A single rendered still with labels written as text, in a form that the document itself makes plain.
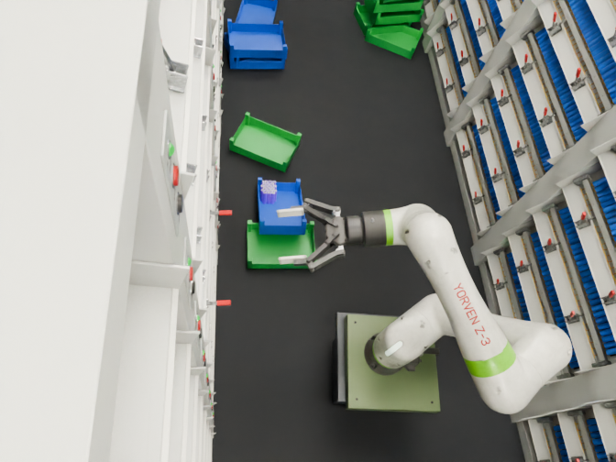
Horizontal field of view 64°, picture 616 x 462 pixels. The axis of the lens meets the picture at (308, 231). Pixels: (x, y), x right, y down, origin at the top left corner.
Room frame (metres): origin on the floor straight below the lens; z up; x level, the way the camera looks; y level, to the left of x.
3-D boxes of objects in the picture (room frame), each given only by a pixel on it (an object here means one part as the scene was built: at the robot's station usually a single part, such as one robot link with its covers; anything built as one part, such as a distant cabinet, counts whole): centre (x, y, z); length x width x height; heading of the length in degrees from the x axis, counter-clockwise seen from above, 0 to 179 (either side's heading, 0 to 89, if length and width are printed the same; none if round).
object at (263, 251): (0.98, 0.10, 0.04); 0.30 x 0.20 x 0.08; 109
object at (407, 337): (0.55, -0.40, 0.48); 0.16 x 0.13 x 0.19; 143
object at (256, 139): (1.50, 0.33, 0.04); 0.30 x 0.20 x 0.08; 85
